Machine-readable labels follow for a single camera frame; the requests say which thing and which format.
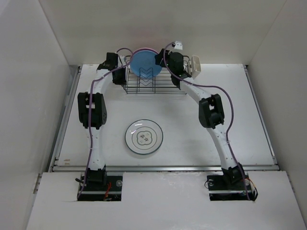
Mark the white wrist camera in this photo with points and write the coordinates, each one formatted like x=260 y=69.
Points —
x=177 y=45
x=121 y=59

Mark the metal wire dish rack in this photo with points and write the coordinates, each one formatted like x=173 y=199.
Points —
x=161 y=83

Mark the pink plate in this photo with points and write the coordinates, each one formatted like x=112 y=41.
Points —
x=145 y=48

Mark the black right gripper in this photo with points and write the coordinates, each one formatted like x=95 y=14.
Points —
x=159 y=57

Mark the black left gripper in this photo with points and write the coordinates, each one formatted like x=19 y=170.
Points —
x=122 y=81

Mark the white plate grey flower outline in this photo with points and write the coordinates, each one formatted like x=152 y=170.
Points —
x=143 y=137

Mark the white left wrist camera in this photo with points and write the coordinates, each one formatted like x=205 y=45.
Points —
x=121 y=59

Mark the purple plate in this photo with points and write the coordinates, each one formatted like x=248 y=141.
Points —
x=144 y=53

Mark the metal table edge rail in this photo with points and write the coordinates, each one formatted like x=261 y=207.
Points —
x=56 y=168

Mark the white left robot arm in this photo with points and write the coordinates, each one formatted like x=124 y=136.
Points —
x=92 y=107

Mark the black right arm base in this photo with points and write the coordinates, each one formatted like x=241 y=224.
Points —
x=220 y=190

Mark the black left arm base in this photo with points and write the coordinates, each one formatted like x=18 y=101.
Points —
x=99 y=186

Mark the blue plate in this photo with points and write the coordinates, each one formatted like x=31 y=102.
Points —
x=145 y=67

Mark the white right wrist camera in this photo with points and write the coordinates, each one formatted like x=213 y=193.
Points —
x=177 y=45

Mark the white cutlery holder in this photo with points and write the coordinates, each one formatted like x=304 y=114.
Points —
x=194 y=66

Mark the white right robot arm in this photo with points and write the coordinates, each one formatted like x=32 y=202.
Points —
x=210 y=110

